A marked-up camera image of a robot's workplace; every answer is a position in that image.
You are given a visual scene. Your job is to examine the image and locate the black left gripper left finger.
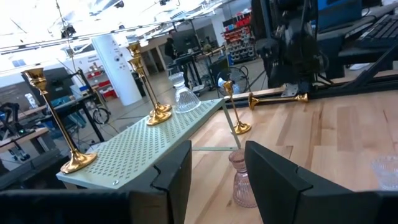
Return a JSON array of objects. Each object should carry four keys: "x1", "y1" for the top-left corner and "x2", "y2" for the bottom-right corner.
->
[{"x1": 0, "y1": 139, "x2": 193, "y2": 224}]

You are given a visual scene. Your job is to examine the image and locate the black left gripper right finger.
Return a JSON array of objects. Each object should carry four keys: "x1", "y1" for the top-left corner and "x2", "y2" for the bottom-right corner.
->
[{"x1": 244, "y1": 140, "x2": 398, "y2": 224}]

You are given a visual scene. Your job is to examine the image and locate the pink glass candle holder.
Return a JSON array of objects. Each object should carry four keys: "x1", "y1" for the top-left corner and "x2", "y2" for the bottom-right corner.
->
[{"x1": 228, "y1": 149, "x2": 258, "y2": 208}]

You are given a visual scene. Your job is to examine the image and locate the brass candlestick holder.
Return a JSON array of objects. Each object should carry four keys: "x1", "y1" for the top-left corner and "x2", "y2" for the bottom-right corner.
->
[
  {"x1": 126, "y1": 42, "x2": 173, "y2": 113},
  {"x1": 222, "y1": 80, "x2": 252, "y2": 136},
  {"x1": 127, "y1": 57, "x2": 172, "y2": 127},
  {"x1": 248, "y1": 92, "x2": 309, "y2": 111},
  {"x1": 21, "y1": 67, "x2": 98, "y2": 174}
]

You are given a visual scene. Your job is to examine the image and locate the clear glass candle holder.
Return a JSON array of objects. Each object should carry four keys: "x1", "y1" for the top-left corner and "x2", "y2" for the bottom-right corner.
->
[
  {"x1": 370, "y1": 155, "x2": 398, "y2": 191},
  {"x1": 169, "y1": 72, "x2": 201, "y2": 114}
]

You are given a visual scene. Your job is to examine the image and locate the green perforated metal shelf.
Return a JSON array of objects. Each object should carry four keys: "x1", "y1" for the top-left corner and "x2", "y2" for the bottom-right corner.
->
[{"x1": 55, "y1": 98, "x2": 242, "y2": 191}]

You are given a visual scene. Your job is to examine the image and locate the black floor fan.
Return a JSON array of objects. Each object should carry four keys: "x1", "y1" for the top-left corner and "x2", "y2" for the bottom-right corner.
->
[{"x1": 216, "y1": 67, "x2": 250, "y2": 96}]

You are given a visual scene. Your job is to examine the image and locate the red storage bins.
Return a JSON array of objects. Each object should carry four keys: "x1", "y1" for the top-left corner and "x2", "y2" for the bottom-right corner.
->
[{"x1": 86, "y1": 71, "x2": 118, "y2": 98}]

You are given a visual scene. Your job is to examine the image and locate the black background table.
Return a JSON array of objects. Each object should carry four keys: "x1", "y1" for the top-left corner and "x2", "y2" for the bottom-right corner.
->
[{"x1": 0, "y1": 92, "x2": 106, "y2": 144}]

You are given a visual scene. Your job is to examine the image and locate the white round pillar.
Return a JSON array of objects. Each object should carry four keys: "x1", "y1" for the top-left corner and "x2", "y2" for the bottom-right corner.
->
[{"x1": 91, "y1": 32, "x2": 142, "y2": 106}]

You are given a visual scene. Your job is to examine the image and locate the person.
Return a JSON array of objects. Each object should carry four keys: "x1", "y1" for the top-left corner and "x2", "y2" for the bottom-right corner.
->
[{"x1": 164, "y1": 29, "x2": 180, "y2": 60}]

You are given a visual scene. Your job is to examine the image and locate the background computer monitor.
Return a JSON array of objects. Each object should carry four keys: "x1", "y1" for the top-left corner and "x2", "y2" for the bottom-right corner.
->
[{"x1": 21, "y1": 67, "x2": 82, "y2": 103}]

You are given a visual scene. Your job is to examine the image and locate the black desk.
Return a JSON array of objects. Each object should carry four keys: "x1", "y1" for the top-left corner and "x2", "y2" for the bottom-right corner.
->
[{"x1": 317, "y1": 15, "x2": 398, "y2": 78}]

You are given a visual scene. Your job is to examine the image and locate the parts bin shelving rack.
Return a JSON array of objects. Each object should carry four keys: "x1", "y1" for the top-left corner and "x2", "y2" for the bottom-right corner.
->
[{"x1": 222, "y1": 12, "x2": 259, "y2": 63}]

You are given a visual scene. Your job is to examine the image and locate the black ceiling spotlight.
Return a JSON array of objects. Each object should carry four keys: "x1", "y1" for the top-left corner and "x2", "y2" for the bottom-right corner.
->
[{"x1": 60, "y1": 24, "x2": 77, "y2": 40}]

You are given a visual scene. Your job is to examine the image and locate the black computer keyboard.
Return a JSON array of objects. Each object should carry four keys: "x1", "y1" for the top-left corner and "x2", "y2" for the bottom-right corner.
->
[{"x1": 354, "y1": 14, "x2": 398, "y2": 49}]

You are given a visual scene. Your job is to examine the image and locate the black aluminium rig frame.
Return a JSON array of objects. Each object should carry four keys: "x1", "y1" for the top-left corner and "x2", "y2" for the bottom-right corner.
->
[{"x1": 222, "y1": 42, "x2": 398, "y2": 110}]

